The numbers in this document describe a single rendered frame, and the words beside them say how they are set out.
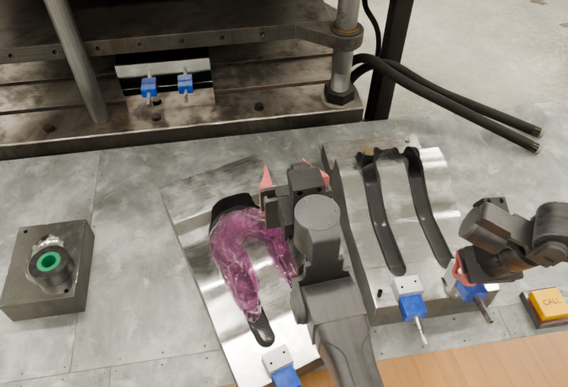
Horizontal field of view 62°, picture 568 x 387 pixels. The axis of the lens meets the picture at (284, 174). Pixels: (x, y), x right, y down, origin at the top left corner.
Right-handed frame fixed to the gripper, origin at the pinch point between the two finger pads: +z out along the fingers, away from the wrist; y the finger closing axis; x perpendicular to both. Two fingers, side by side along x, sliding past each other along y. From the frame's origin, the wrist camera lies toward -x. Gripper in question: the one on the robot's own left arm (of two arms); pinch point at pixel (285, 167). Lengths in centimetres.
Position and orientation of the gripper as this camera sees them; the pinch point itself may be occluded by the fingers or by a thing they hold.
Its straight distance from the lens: 76.8
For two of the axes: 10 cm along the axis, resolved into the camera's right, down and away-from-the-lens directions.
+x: 0.1, 6.9, 7.3
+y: -9.7, 1.7, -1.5
